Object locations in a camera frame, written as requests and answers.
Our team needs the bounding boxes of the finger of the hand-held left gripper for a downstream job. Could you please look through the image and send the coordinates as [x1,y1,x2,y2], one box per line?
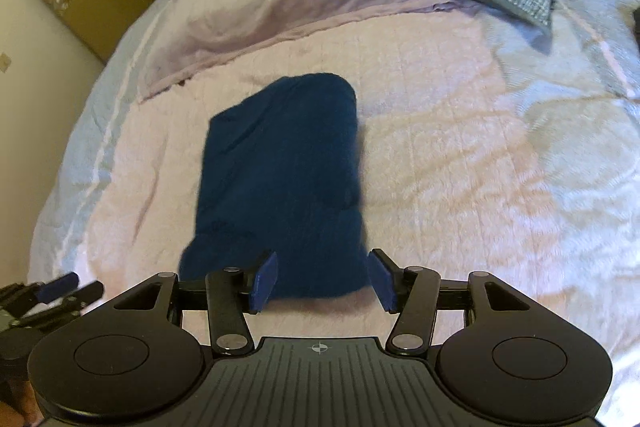
[15,282,105,325]
[30,272,81,305]

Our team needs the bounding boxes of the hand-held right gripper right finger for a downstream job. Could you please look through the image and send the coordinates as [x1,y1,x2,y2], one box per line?
[367,248,531,356]

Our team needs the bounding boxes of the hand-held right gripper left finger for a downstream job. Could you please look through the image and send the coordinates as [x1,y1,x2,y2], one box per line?
[114,251,279,356]

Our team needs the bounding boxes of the dark blue knit sweater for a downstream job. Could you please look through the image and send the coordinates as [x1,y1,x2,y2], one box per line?
[177,73,373,300]

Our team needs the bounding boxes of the pink quilted bedspread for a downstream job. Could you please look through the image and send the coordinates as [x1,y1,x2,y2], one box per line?
[27,0,640,415]

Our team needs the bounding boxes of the lilac bed sheet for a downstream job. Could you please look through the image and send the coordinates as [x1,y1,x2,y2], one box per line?
[137,0,486,104]

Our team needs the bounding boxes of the white textured quilt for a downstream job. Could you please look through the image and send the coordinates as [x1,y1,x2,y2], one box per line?
[500,0,640,148]

